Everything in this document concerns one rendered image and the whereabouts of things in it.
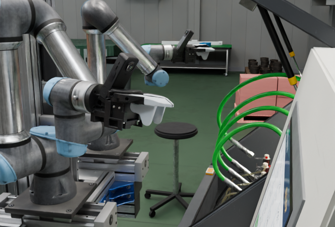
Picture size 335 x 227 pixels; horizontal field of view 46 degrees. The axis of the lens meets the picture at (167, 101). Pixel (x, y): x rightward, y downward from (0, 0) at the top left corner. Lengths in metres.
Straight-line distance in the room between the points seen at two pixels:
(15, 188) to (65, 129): 0.68
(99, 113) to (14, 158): 0.38
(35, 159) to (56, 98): 0.32
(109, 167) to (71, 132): 0.81
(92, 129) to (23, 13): 0.38
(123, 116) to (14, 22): 0.46
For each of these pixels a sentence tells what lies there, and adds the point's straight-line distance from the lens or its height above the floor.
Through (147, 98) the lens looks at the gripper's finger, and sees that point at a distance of 0.78.
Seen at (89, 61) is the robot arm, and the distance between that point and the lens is 1.84.
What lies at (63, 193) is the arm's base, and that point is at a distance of 1.33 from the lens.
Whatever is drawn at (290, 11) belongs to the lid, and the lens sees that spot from 0.98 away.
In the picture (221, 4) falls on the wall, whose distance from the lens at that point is 10.88.
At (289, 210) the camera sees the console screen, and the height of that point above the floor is 1.41.
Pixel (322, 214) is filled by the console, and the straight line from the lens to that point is 0.35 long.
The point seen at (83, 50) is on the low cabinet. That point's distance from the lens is 9.54.
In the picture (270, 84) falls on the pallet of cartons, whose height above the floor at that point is 0.59.
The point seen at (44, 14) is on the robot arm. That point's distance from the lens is 1.19.
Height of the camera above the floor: 1.63
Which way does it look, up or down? 13 degrees down
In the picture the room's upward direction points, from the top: straight up
